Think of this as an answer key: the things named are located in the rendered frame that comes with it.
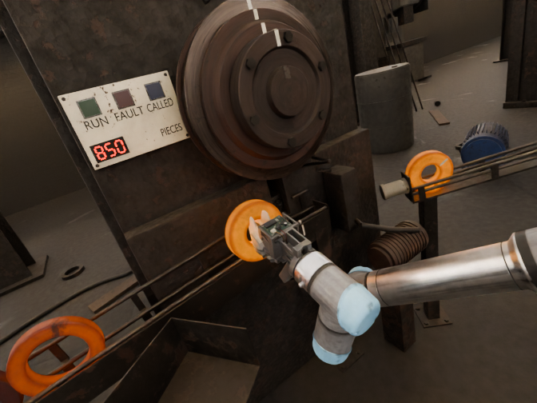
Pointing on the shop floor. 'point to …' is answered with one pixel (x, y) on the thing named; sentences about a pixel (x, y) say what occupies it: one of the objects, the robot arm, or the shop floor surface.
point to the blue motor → (484, 142)
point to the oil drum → (386, 107)
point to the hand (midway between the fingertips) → (253, 224)
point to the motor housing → (406, 242)
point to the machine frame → (192, 161)
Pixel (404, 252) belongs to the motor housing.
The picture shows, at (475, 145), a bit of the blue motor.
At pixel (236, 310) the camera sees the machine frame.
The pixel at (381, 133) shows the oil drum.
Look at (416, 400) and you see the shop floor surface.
